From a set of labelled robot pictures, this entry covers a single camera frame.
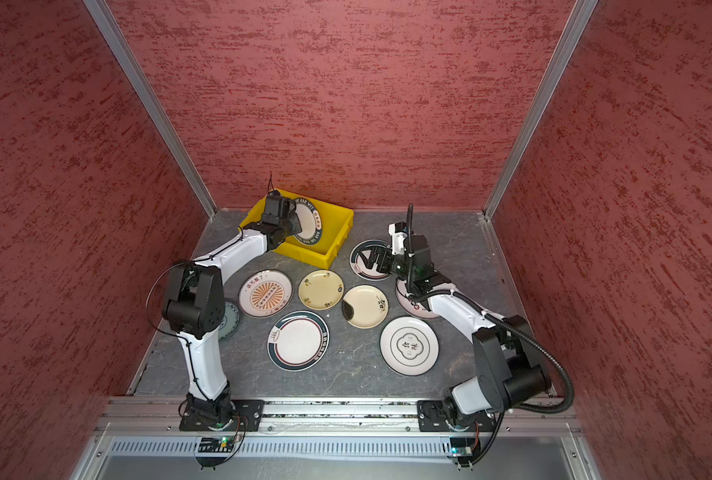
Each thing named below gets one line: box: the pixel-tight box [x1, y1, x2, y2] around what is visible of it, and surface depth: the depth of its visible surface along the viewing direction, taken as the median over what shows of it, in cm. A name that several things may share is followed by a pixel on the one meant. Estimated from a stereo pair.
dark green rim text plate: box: [293, 197, 323, 246], surface depth 112 cm
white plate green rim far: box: [349, 239, 394, 282], surface depth 79 cm
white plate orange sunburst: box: [238, 269, 293, 317], surface depth 98 cm
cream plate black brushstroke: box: [342, 284, 389, 329], surface depth 96 cm
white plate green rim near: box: [266, 310, 330, 372], surface depth 89 cm
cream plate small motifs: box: [298, 269, 345, 311], surface depth 99 cm
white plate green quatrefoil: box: [379, 316, 440, 377], surface depth 87 cm
